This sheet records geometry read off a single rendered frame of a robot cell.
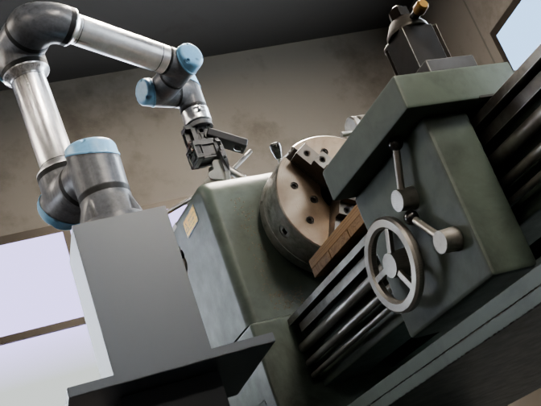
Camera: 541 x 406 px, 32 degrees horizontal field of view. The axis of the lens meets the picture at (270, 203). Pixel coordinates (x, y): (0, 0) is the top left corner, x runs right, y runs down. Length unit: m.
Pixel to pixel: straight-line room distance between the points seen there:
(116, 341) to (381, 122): 0.73
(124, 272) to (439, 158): 0.78
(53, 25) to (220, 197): 0.57
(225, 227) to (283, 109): 3.16
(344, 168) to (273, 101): 3.83
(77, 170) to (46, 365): 2.58
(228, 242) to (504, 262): 1.00
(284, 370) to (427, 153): 0.87
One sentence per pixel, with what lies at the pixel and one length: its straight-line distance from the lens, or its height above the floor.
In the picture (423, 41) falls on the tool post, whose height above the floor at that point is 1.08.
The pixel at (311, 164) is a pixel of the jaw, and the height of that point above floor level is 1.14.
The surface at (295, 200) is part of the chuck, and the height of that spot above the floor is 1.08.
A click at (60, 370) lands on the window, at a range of 4.60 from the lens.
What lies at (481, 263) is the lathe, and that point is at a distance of 1.38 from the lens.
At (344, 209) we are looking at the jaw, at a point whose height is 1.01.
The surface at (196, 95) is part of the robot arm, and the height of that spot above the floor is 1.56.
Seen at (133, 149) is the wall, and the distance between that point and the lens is 5.10.
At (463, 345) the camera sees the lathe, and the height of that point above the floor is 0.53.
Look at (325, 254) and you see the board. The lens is 1.95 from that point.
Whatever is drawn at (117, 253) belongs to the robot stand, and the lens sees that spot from 1.95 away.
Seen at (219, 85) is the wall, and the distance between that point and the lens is 5.38.
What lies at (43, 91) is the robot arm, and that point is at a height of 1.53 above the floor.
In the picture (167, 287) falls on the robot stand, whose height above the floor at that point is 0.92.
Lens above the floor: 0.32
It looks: 21 degrees up
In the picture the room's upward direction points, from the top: 20 degrees counter-clockwise
